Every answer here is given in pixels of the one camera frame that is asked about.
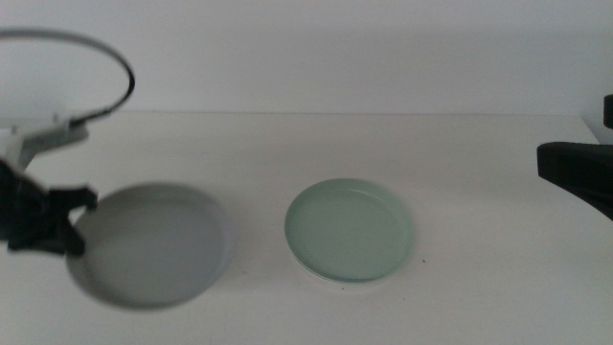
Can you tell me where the pale green shallow bowl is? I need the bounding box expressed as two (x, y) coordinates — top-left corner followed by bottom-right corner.
(284, 177), (416, 284)

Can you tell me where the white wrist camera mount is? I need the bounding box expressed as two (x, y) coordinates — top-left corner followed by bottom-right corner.
(0, 114), (91, 170)

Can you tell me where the black camera cable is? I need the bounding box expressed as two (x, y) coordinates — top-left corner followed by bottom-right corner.
(0, 28), (136, 128)

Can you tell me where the white shallow bowl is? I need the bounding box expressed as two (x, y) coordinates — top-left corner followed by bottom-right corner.
(290, 253), (413, 287)

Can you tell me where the grey-blue shallow bowl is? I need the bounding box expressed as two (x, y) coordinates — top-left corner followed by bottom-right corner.
(65, 181), (236, 311)

